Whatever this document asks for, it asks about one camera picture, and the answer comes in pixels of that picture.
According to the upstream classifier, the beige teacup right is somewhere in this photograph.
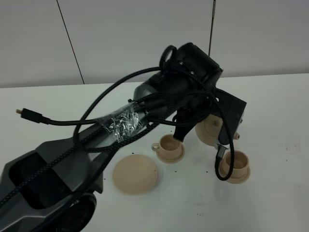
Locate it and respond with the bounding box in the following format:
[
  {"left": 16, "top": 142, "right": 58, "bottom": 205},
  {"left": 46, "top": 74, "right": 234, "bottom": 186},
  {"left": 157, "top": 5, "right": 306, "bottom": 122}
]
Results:
[{"left": 220, "top": 150, "right": 249, "bottom": 175}]

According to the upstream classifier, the black braided cable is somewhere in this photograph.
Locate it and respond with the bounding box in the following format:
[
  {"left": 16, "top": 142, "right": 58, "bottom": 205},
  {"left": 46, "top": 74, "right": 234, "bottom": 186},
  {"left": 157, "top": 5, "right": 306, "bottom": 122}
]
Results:
[{"left": 0, "top": 44, "right": 236, "bottom": 206}]

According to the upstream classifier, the beige teapot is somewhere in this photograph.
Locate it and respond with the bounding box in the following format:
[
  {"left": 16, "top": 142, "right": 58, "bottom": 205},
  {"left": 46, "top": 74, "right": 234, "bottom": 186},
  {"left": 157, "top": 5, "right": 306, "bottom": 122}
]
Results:
[{"left": 194, "top": 113, "right": 240, "bottom": 147}]

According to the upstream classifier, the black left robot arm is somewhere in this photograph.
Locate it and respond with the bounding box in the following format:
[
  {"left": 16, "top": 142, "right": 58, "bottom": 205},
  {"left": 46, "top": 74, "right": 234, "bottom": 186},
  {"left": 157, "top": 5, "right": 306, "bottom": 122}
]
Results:
[{"left": 0, "top": 43, "right": 222, "bottom": 232}]

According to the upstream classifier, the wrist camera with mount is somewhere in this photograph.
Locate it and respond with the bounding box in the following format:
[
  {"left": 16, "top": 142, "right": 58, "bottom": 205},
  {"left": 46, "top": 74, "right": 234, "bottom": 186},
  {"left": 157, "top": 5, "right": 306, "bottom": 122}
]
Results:
[{"left": 211, "top": 88, "right": 247, "bottom": 149}]

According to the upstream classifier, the beige saucer left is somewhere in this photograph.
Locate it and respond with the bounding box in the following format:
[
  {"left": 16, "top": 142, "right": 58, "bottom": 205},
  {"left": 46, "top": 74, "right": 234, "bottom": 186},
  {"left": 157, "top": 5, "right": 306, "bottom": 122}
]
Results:
[{"left": 156, "top": 144, "right": 185, "bottom": 163}]

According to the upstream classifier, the beige teapot saucer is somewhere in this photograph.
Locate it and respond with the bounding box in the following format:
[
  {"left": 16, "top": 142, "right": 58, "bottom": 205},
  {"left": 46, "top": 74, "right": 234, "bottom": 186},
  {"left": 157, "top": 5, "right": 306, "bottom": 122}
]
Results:
[{"left": 112, "top": 154, "right": 159, "bottom": 195}]

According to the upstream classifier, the beige teacup left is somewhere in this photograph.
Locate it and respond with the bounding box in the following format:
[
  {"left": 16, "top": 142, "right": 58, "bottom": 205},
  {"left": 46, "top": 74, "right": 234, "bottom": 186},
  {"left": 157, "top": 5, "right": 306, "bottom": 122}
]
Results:
[{"left": 151, "top": 134, "right": 182, "bottom": 152}]

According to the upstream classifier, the beige saucer right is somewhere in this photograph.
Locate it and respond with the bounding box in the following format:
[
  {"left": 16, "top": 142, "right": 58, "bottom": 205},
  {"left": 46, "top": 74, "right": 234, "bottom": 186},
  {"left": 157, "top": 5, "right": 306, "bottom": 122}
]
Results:
[{"left": 227, "top": 166, "right": 251, "bottom": 184}]

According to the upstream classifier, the beige teacup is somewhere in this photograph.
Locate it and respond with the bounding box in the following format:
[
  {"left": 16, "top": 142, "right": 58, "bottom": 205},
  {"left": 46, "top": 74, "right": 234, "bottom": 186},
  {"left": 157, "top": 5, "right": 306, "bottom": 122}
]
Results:
[
  {"left": 151, "top": 134, "right": 182, "bottom": 152},
  {"left": 220, "top": 150, "right": 249, "bottom": 175}
]

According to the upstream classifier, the loose black usb cable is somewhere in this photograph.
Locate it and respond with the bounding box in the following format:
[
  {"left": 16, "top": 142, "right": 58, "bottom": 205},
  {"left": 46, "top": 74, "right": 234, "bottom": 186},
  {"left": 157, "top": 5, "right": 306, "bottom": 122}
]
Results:
[{"left": 15, "top": 91, "right": 223, "bottom": 128}]

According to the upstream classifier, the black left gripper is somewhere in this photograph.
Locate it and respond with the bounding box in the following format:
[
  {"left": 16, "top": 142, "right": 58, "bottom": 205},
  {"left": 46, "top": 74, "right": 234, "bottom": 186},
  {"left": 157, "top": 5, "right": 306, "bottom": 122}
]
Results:
[{"left": 172, "top": 96, "right": 217, "bottom": 142}]

